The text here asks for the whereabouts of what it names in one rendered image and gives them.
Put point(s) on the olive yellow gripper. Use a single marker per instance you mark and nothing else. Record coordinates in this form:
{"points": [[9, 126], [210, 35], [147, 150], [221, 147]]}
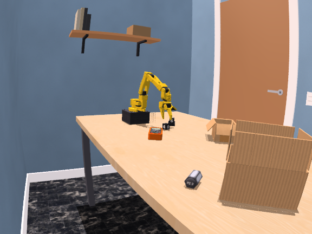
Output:
{"points": [[164, 105]]}

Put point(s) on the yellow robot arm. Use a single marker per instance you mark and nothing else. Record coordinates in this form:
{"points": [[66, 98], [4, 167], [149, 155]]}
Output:
{"points": [[147, 78]]}

